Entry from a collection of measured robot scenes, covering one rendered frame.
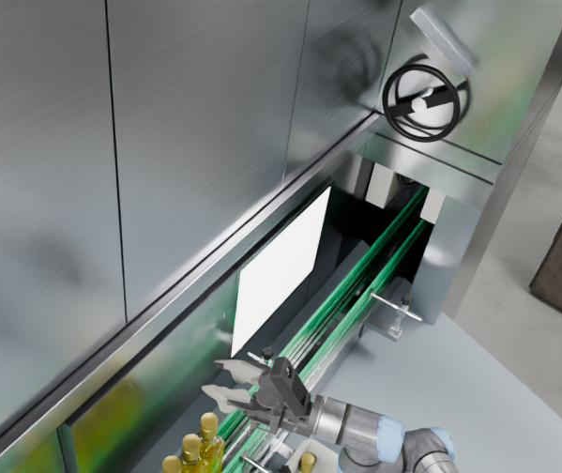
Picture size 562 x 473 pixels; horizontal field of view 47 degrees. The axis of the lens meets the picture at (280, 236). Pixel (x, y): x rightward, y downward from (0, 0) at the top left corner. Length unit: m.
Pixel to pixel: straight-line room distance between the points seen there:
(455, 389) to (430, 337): 0.20
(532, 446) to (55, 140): 1.58
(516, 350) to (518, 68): 1.89
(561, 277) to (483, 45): 1.97
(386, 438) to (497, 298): 2.37
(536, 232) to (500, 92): 2.40
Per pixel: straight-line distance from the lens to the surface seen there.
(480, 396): 2.05
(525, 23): 1.62
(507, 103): 1.69
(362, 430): 1.17
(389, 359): 2.03
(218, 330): 1.46
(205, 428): 1.33
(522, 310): 3.49
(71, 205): 0.90
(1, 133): 0.77
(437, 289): 2.06
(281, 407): 1.17
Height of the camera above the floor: 2.30
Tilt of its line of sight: 42 degrees down
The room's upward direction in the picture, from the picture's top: 9 degrees clockwise
